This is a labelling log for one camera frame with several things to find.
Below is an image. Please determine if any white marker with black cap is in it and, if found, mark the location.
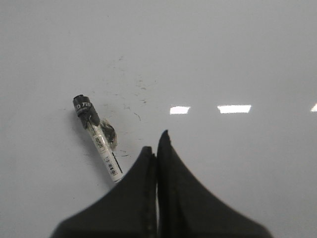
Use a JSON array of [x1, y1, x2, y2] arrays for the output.
[[73, 94, 124, 183]]

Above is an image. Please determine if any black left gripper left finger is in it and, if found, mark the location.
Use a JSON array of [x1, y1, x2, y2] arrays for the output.
[[51, 146, 157, 238]]

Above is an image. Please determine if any white glossy whiteboard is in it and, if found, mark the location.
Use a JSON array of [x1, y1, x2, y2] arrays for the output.
[[0, 0, 317, 238]]

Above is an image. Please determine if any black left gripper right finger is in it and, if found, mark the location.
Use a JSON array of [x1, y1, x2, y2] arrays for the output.
[[157, 131, 272, 238]]

